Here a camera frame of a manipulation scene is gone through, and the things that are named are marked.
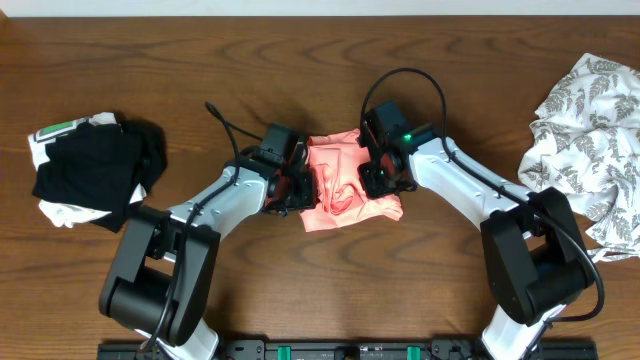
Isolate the pink t-shirt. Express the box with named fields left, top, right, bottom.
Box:
left=301, top=129, right=403, bottom=232

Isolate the black folded garment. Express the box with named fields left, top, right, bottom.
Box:
left=32, top=120, right=167, bottom=233

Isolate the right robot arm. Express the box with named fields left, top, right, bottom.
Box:
left=358, top=102, right=601, bottom=359

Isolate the right black cable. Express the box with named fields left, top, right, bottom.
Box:
left=358, top=67, right=606, bottom=359

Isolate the white fern print cloth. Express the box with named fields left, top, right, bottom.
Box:
left=518, top=53, right=639, bottom=262

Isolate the black cable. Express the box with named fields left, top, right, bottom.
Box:
left=139, top=101, right=266, bottom=360
left=358, top=67, right=606, bottom=359

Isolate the left black cable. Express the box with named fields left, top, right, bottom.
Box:
left=139, top=101, right=266, bottom=360

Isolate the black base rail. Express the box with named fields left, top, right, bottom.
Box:
left=97, top=337, right=599, bottom=360

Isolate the white garment with green print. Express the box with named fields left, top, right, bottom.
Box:
left=28, top=112, right=120, bottom=228

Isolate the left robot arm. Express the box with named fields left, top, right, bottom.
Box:
left=98, top=125, right=315, bottom=359

